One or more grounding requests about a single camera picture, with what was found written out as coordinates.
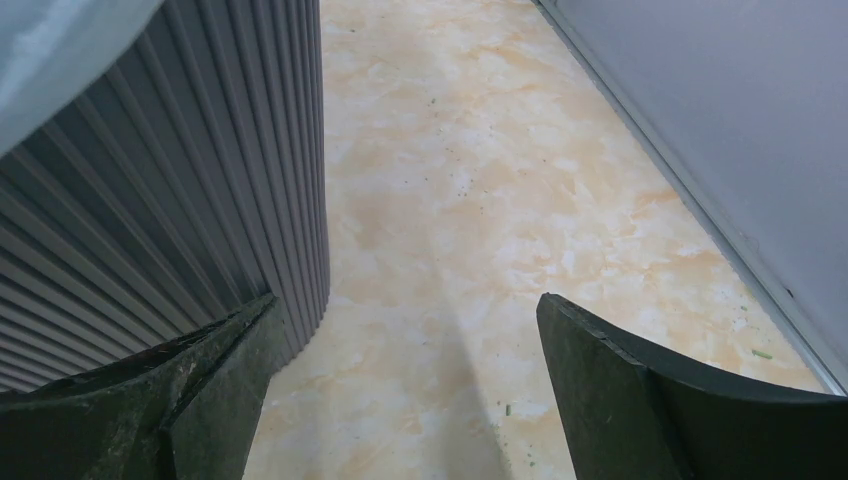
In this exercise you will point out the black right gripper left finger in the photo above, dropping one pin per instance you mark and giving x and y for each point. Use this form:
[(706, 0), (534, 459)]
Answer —
[(184, 409)]

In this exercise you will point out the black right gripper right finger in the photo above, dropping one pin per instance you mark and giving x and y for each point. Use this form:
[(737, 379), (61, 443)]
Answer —
[(633, 409)]

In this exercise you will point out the grey ribbed trash bin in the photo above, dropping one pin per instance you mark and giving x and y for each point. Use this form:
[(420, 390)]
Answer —
[(185, 181)]

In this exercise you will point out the light blue bin liner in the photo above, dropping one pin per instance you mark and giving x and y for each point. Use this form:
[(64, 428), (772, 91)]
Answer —
[(52, 50)]

